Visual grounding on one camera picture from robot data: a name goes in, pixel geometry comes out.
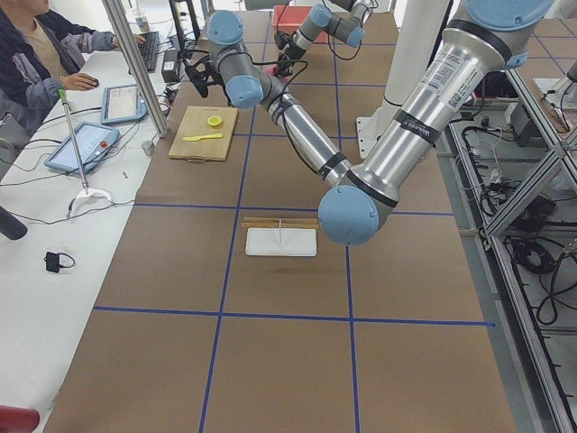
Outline pink plastic bin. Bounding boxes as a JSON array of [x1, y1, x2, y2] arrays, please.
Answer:
[[271, 5, 312, 32]]

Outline black keyboard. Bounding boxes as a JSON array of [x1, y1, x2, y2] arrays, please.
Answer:
[[138, 32, 160, 72]]

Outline bamboo cutting board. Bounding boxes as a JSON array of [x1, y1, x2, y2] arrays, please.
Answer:
[[169, 106, 238, 161]]

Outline teach pendant far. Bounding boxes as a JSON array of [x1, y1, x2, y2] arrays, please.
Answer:
[[100, 84, 148, 125]]

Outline teach pendant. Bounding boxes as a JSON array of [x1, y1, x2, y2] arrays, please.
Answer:
[[100, 84, 148, 125], [44, 122, 120, 172]]

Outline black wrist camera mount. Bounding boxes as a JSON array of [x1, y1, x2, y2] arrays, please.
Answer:
[[185, 56, 223, 98]]

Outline wooden chopstick left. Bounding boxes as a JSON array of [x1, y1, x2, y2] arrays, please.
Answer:
[[243, 217, 318, 225]]

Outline yellow plastic knife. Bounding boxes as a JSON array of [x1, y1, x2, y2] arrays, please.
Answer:
[[182, 133, 224, 143]]

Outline red wiping cloth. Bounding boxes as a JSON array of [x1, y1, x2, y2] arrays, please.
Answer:
[[264, 65, 282, 77]]

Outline white rectangular tray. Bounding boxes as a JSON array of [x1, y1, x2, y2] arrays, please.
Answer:
[[245, 228, 316, 257]]

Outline seated person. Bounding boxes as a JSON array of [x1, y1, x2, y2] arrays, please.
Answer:
[[1, 1, 120, 135]]

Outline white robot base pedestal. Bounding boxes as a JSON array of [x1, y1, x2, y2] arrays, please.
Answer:
[[356, 0, 453, 159]]

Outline wooden chopstick right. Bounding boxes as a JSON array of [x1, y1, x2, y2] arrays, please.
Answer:
[[242, 222, 319, 229]]

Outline yellow lemon slices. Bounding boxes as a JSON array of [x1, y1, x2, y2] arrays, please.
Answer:
[[206, 115, 224, 128]]

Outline teach pendant near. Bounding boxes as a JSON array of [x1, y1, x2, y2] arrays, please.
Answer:
[[44, 122, 120, 172]]

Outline wooden chopstick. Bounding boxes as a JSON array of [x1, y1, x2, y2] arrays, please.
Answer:
[[243, 217, 318, 225], [242, 222, 319, 229]]

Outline white reaching stick tool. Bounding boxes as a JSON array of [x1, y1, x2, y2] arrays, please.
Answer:
[[59, 89, 113, 219]]

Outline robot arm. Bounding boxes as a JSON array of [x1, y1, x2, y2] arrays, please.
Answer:
[[289, 0, 374, 51], [207, 1, 552, 245]]

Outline aluminium frame post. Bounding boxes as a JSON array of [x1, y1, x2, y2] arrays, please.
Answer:
[[102, 0, 168, 138]]

